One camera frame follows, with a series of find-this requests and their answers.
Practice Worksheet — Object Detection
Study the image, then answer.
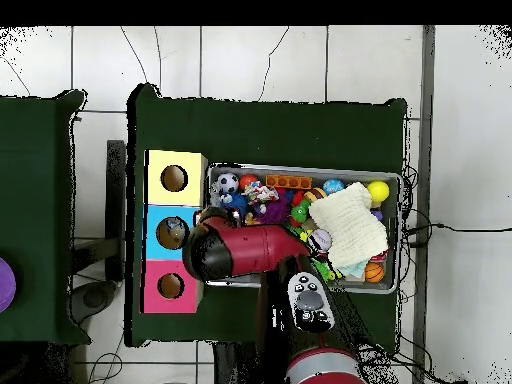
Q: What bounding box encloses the wooden box with three holes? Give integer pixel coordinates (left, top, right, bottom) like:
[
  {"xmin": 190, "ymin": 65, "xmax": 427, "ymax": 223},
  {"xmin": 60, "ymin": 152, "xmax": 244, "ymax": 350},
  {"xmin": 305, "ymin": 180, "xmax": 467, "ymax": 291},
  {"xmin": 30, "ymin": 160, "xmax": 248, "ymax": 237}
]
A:
[{"xmin": 141, "ymin": 149, "xmax": 209, "ymax": 315}]

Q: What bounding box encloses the purple spiky toy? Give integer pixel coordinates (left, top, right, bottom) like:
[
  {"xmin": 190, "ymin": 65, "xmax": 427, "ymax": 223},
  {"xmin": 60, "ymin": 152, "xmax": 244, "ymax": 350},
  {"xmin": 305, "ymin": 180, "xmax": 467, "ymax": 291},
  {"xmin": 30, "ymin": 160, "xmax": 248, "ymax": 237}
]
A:
[{"xmin": 255, "ymin": 195, "xmax": 291, "ymax": 225}]

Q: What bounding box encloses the soccer ball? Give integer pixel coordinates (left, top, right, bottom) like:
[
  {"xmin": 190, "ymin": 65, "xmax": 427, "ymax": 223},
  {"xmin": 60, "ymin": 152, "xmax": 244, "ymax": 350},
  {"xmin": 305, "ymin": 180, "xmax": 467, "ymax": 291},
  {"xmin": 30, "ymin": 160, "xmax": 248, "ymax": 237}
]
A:
[{"xmin": 216, "ymin": 172, "xmax": 240, "ymax": 194}]

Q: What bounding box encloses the colourful patterned cloth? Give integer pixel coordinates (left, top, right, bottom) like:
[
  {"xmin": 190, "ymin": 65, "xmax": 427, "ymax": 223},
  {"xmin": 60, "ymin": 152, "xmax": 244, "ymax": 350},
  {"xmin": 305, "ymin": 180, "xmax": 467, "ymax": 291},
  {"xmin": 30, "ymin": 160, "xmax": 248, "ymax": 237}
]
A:
[{"xmin": 241, "ymin": 180, "xmax": 280, "ymax": 204}]

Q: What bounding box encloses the orange plastic block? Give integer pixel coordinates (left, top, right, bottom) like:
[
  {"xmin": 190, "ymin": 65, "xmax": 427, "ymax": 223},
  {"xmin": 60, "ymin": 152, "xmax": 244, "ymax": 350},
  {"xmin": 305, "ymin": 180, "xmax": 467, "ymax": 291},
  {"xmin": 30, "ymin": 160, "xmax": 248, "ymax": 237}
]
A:
[{"xmin": 264, "ymin": 174, "xmax": 313, "ymax": 190}]

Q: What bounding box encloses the cream waffle cloth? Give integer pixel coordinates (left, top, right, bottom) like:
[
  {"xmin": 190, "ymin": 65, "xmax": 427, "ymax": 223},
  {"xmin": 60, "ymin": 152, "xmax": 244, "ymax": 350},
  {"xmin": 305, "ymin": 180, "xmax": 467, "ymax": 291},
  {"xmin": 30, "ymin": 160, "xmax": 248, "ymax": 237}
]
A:
[{"xmin": 308, "ymin": 182, "xmax": 390, "ymax": 270}]

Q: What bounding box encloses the blue puffer ball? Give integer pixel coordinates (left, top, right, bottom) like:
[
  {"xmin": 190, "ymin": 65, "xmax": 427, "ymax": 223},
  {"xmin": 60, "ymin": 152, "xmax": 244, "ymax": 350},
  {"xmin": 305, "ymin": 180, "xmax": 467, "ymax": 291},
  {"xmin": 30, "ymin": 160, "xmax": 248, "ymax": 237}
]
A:
[{"xmin": 223, "ymin": 192, "xmax": 250, "ymax": 219}]

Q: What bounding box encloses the white baseball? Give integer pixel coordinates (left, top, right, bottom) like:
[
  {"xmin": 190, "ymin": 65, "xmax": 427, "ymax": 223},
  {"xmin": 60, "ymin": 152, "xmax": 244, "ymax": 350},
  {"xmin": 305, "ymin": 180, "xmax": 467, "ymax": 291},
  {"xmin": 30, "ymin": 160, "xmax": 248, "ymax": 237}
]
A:
[{"xmin": 309, "ymin": 228, "xmax": 334, "ymax": 252}]

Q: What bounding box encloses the dark green table cloth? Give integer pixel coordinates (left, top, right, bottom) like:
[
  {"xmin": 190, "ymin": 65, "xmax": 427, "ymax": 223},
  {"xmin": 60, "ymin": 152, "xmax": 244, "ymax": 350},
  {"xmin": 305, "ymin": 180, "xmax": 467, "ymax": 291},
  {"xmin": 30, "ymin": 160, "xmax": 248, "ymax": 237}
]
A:
[
  {"xmin": 124, "ymin": 82, "xmax": 409, "ymax": 348},
  {"xmin": 0, "ymin": 89, "xmax": 92, "ymax": 346}
]

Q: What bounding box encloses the purple round object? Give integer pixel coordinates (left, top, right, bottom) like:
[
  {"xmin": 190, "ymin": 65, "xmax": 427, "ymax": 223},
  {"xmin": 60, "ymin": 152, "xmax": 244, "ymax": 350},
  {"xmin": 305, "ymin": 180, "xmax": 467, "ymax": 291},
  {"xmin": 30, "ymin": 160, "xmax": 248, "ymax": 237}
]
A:
[{"xmin": 0, "ymin": 257, "xmax": 18, "ymax": 314}]

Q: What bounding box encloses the silver wire mesh bin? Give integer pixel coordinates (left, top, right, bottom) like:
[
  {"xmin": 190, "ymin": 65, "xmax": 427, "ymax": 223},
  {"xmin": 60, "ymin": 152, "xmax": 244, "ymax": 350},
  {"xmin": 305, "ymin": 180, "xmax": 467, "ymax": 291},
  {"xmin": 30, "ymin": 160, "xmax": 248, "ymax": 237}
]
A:
[{"xmin": 202, "ymin": 161, "xmax": 402, "ymax": 296}]

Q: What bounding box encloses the orange basketball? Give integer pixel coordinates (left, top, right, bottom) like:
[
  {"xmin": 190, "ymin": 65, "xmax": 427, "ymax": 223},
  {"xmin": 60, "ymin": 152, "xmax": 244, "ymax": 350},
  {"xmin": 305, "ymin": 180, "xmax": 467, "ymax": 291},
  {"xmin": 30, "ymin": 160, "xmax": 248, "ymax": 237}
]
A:
[{"xmin": 364, "ymin": 261, "xmax": 386, "ymax": 283}]

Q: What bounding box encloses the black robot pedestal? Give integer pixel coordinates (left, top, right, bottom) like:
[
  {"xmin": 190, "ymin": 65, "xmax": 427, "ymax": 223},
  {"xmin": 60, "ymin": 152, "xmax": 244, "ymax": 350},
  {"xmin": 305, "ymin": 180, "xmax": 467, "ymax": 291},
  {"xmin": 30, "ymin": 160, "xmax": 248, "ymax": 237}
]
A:
[{"xmin": 212, "ymin": 341, "xmax": 257, "ymax": 384}]

